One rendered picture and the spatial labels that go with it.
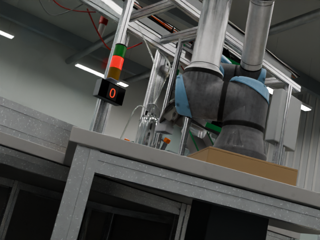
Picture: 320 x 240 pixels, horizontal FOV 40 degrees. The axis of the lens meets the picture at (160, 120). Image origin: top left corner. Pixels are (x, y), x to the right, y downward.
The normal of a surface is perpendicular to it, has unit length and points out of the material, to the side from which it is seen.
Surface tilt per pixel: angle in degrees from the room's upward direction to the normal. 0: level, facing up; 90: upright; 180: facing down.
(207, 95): 99
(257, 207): 90
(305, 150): 90
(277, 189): 90
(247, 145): 72
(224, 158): 90
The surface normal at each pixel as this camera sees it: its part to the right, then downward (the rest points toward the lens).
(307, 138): -0.81, -0.32
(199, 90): -0.14, -0.22
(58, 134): 0.67, -0.04
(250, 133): 0.29, -0.48
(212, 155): 0.24, -0.20
